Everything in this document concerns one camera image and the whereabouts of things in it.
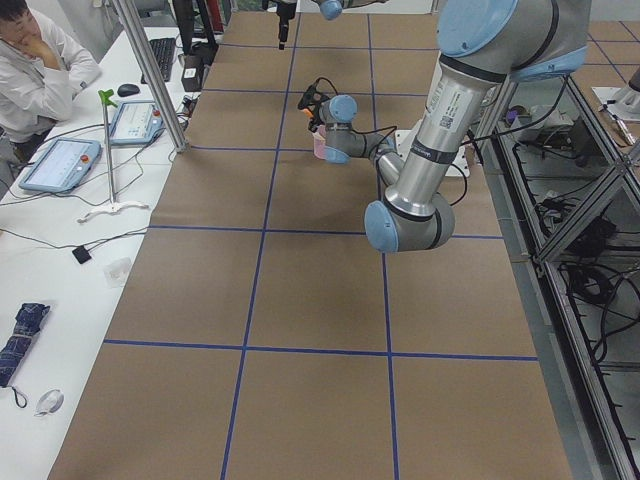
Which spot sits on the brown paper table cover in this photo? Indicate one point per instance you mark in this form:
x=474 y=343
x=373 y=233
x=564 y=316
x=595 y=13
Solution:
x=260 y=336

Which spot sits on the pink mesh pen holder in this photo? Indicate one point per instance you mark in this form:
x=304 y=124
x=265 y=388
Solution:
x=319 y=142

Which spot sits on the aluminium frame post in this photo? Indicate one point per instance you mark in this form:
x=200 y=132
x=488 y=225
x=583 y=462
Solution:
x=139 y=42

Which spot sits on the black computer mouse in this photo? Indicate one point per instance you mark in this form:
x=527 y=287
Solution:
x=127 y=90

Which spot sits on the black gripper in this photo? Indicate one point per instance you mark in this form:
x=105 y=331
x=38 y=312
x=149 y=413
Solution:
x=313 y=119

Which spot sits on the small black square device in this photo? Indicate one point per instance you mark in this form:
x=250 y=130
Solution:
x=82 y=254

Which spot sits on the clear plastic bag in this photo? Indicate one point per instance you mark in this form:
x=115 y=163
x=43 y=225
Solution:
x=116 y=273

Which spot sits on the near blue teach pendant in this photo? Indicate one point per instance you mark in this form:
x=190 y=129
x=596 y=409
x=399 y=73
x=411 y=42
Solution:
x=62 y=166

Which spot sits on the blue teach pendant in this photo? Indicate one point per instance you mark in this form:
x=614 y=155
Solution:
x=62 y=166
x=135 y=123

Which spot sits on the white stand with green clip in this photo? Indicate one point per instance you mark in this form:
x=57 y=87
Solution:
x=112 y=206

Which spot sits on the person in white coat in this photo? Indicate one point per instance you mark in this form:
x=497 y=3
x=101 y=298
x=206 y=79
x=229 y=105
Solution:
x=42 y=70

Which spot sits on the black keyboard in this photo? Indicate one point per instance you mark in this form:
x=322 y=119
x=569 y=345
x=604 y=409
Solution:
x=164 y=51

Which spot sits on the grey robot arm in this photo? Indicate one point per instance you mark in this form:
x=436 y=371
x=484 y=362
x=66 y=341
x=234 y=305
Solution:
x=482 y=44
x=336 y=141

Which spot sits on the far blue teach pendant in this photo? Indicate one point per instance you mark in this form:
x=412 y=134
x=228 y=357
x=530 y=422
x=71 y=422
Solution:
x=135 y=123

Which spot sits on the folded blue umbrella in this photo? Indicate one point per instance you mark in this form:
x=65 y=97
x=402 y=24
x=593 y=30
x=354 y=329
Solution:
x=28 y=322

